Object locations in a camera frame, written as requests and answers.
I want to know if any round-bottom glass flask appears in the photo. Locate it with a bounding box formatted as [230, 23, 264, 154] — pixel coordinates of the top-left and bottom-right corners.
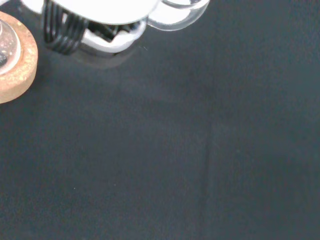
[0, 21, 22, 76]

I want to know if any black cloth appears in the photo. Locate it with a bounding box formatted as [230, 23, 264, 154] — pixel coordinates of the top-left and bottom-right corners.
[0, 0, 320, 240]

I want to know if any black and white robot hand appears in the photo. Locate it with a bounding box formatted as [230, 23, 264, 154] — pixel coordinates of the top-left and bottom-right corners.
[19, 0, 162, 55]

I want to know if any cork ring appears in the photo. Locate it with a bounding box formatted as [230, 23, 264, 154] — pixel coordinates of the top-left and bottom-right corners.
[0, 11, 39, 105]

